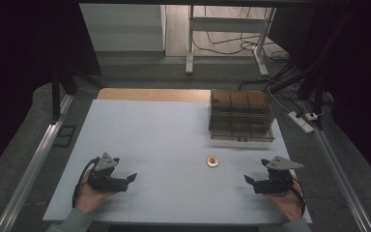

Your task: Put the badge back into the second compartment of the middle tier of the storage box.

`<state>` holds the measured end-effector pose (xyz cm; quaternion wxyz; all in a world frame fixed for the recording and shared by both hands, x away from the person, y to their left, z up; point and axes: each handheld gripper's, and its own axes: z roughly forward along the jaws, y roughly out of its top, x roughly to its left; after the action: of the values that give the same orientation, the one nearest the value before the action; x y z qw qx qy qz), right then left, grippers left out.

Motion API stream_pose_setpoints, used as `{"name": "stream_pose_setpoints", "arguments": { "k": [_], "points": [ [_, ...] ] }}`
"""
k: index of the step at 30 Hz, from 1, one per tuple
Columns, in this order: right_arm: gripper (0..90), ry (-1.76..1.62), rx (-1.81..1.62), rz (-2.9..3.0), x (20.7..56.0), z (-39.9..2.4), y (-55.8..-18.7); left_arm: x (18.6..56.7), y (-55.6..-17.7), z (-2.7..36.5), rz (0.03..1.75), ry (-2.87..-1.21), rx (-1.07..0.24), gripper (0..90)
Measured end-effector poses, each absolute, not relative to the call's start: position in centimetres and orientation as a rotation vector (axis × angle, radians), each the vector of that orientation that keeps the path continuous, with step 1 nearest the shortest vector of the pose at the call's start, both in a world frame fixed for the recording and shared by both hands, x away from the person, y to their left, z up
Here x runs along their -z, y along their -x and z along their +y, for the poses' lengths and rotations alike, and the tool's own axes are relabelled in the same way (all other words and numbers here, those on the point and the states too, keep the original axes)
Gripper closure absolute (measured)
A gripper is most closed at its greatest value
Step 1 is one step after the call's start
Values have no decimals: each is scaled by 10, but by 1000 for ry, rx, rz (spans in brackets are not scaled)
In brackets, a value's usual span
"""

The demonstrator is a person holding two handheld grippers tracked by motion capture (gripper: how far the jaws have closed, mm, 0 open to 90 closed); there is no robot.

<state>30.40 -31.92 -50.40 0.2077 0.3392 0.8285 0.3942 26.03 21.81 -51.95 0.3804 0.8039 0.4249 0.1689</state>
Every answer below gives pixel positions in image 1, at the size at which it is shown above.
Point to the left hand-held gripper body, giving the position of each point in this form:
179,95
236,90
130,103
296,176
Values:
104,162

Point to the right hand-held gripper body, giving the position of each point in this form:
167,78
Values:
280,174

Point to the small round gold badge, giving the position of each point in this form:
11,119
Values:
212,161

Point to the clear brown drawer organizer box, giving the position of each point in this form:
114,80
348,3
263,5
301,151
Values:
241,116

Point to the person's right hand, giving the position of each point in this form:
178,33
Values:
286,203

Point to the person's left hand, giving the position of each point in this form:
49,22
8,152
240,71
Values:
88,196

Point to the white table mat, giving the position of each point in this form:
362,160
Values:
161,138

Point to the white power strip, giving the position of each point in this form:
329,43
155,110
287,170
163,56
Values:
300,121

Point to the white plug adapter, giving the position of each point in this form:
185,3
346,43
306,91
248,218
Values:
313,116

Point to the black metal stand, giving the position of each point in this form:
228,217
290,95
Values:
56,96

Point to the black tripod stand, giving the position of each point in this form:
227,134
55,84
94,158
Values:
317,87

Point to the dark curtain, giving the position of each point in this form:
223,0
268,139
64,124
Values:
360,80
19,64

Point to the white cabinet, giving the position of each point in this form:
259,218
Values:
122,27

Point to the aluminium floor rail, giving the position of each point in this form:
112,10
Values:
341,174
32,170

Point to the white metal desk frame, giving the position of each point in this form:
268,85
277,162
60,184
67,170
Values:
225,25

